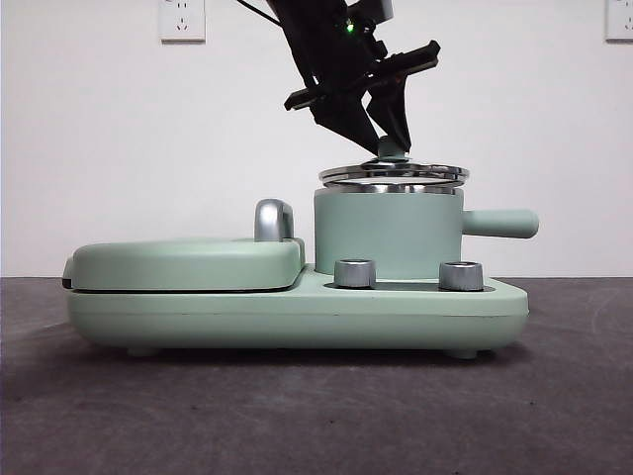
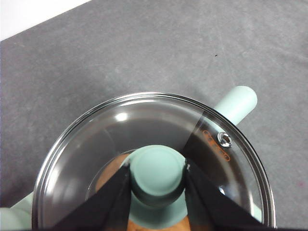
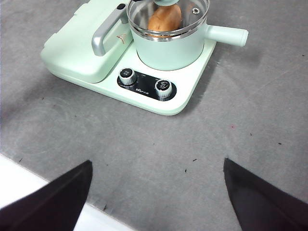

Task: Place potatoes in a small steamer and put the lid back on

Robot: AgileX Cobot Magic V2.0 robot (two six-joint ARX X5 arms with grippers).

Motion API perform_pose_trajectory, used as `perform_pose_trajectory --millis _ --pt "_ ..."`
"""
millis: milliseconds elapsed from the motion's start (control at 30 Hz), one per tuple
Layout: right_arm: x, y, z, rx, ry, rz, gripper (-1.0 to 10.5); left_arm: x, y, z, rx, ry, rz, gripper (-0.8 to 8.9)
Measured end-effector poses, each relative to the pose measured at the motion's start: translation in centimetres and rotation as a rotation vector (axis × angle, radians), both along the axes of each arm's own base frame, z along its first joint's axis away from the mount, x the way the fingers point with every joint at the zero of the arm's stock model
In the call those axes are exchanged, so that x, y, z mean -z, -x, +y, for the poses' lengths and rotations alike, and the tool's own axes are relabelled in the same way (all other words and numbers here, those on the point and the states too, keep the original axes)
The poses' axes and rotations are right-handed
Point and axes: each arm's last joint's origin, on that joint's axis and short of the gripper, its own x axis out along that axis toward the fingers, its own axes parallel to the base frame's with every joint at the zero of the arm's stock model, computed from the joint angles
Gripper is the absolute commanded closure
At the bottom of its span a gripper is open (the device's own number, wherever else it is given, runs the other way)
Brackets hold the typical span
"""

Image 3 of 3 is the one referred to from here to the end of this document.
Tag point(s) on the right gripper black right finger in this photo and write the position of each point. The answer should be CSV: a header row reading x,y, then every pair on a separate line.
x,y
264,207

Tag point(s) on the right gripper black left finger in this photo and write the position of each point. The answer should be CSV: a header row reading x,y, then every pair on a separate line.
x,y
48,207

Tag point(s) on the glass lid with green knob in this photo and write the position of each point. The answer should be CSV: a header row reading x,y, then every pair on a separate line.
x,y
195,10

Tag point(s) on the brown potato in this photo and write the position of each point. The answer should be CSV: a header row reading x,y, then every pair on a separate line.
x,y
163,19

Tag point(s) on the green breakfast machine base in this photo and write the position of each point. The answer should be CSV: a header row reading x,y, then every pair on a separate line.
x,y
192,79

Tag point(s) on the silver control knob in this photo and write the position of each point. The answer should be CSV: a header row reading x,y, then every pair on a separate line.
x,y
163,87
127,75

